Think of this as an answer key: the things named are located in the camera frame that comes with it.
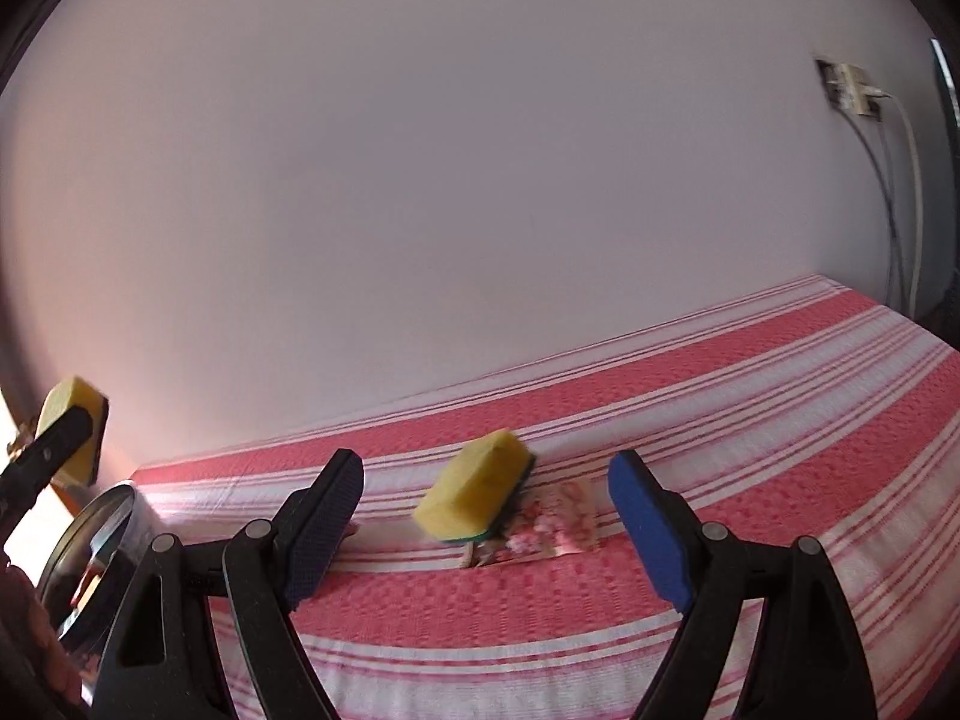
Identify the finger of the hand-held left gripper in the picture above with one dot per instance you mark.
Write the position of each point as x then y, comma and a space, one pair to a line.
45, 457

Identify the red striped cloth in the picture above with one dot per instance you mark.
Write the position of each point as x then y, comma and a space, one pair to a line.
750, 405

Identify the yellow and green sponge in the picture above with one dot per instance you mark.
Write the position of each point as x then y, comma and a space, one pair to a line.
469, 487
71, 397

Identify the pink printed packet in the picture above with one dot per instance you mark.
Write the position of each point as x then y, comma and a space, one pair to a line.
559, 521

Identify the white wall socket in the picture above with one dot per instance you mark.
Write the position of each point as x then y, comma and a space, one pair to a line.
847, 86

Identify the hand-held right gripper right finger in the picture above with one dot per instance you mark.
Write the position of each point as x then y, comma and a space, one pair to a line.
652, 532

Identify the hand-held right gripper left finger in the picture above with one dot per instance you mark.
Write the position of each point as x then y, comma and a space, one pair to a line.
319, 540

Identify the person's left hand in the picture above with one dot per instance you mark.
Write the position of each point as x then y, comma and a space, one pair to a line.
52, 660

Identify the stainless steel basin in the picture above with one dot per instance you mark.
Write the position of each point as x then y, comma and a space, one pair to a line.
90, 540

